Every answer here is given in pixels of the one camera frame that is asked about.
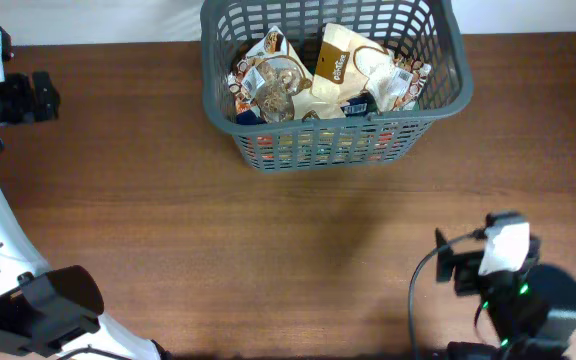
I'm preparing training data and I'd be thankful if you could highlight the spaghetti packet orange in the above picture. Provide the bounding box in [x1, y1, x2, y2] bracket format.
[243, 130, 403, 167]

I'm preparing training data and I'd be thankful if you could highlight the cream cookie bag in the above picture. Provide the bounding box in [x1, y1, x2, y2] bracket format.
[227, 26, 345, 125]
[311, 23, 432, 113]

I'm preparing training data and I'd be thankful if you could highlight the grey plastic basket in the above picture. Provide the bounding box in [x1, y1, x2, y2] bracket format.
[200, 0, 474, 172]

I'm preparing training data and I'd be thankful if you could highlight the tissue multipack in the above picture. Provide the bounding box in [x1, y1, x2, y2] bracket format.
[235, 93, 377, 125]

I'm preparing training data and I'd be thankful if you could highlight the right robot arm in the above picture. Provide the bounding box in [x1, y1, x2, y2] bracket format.
[435, 230, 576, 360]

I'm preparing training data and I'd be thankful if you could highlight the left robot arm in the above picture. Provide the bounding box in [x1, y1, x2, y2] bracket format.
[0, 26, 172, 359]

